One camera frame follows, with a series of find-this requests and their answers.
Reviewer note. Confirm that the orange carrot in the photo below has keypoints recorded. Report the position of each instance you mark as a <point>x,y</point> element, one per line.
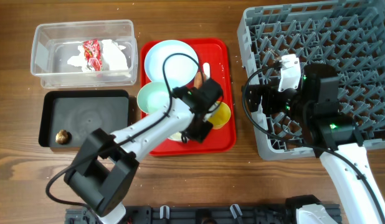
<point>199,79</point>

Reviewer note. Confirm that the light blue plate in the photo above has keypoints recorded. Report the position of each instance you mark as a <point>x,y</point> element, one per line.
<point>179,60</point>

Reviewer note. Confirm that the yellow plastic cup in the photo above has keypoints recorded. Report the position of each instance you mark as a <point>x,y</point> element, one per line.
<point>221,116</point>

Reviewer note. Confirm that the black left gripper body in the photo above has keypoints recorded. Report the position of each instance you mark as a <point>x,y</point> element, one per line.
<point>199,133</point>

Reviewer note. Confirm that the clear plastic bin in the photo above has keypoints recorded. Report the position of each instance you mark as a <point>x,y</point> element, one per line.
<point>55,43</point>

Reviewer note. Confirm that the white napkin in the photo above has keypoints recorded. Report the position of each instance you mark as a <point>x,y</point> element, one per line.
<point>112,57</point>

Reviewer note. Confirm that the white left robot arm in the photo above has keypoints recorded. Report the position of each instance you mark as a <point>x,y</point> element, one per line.
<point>103,169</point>

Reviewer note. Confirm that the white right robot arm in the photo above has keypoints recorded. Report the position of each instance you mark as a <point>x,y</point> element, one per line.
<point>334,137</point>

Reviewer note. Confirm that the red plastic tray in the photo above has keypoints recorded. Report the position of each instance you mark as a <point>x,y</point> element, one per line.
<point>213,51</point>

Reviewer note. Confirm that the brown food lump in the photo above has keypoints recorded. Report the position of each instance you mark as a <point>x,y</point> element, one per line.
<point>62,137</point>

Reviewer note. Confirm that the black tray bin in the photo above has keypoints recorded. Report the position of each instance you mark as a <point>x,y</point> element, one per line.
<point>80,112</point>

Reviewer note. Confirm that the light blue rice bowl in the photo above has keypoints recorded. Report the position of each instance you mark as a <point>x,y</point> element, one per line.
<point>176,137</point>

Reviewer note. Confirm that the green bowl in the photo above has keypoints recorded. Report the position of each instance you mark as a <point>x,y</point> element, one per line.
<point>152,96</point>

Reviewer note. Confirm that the white plastic spoon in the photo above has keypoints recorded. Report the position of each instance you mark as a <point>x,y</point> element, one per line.
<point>207,70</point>

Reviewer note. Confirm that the grey dishwasher rack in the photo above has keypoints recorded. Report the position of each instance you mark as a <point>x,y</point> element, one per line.
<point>348,35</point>

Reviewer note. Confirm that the red snack wrapper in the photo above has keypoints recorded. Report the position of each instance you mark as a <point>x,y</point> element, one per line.
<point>92,53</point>

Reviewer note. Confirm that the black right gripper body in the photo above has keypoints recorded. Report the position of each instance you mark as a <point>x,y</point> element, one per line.
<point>275,101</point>

